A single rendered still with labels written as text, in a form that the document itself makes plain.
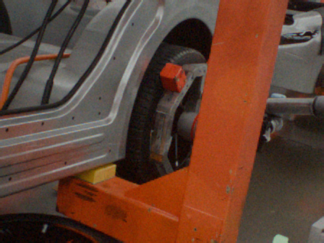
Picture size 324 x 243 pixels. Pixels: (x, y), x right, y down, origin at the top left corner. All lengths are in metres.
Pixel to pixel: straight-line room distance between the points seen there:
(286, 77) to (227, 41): 3.18
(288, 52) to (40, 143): 3.35
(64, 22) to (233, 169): 2.58
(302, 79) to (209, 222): 3.26
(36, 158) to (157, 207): 0.45
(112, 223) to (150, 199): 0.18
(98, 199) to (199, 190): 0.41
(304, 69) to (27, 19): 2.43
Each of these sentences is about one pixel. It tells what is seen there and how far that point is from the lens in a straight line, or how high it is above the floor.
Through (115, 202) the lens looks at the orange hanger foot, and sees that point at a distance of 1.83.
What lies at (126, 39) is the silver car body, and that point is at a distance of 1.86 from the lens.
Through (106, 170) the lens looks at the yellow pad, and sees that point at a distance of 1.93.
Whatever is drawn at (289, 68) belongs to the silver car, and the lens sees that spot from 4.68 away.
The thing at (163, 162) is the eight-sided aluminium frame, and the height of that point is 0.73.
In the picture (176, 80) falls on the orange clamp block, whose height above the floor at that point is 1.07.
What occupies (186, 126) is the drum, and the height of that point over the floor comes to 0.86.
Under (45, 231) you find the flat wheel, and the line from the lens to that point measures 1.96.
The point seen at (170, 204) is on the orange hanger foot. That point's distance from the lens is 1.73.
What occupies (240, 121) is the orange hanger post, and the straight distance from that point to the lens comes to 1.54.
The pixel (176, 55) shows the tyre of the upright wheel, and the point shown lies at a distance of 2.15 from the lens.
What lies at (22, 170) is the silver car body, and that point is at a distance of 1.57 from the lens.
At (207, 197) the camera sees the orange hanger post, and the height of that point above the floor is 0.79.
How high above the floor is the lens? 1.38
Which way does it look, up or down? 14 degrees down
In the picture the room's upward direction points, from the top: 10 degrees clockwise
